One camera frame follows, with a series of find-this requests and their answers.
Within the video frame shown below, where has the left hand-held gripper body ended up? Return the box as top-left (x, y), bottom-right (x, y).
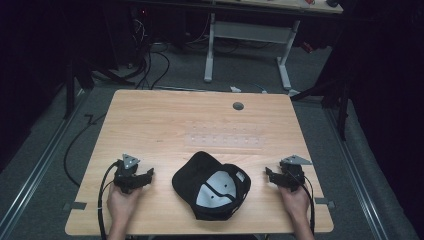
top-left (112, 153), bottom-right (147, 195)

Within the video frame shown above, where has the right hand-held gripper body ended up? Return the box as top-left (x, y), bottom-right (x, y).
top-left (278, 154), bottom-right (313, 193)

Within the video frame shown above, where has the black baseball cap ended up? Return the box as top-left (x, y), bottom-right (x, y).
top-left (171, 150), bottom-right (252, 222)

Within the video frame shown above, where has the person's left hand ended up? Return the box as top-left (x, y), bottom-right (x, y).
top-left (106, 182), bottom-right (143, 222)

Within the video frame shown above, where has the person's right hand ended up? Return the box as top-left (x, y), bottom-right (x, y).
top-left (277, 184), bottom-right (311, 223)

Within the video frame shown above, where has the grey tape piece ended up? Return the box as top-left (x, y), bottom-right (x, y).
top-left (314, 197), bottom-right (336, 210)
top-left (63, 201), bottom-right (88, 212)

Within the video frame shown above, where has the clear tape strip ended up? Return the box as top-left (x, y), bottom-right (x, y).
top-left (184, 133), bottom-right (267, 150)

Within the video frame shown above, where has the black metal stand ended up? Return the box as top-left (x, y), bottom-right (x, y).
top-left (62, 58), bottom-right (136, 120)
top-left (289, 74), bottom-right (353, 142)

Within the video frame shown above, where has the white-framed wooden desk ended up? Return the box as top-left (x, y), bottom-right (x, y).
top-left (198, 0), bottom-right (345, 92)

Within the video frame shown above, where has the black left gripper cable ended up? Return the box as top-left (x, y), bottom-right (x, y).
top-left (97, 160), bottom-right (120, 240)

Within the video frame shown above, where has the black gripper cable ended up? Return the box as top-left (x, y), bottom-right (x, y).
top-left (97, 160), bottom-right (120, 240)
top-left (292, 171), bottom-right (316, 236)

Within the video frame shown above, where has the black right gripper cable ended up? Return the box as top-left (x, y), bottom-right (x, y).
top-left (292, 171), bottom-right (316, 236)

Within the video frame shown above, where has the black floor cable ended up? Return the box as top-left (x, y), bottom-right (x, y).
top-left (63, 112), bottom-right (108, 188)

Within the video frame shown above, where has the metal floor rail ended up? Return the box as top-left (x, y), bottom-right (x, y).
top-left (0, 89), bottom-right (92, 238)
top-left (323, 108), bottom-right (390, 240)

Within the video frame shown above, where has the bundle of black cables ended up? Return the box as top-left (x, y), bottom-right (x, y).
top-left (128, 16), bottom-right (172, 91)

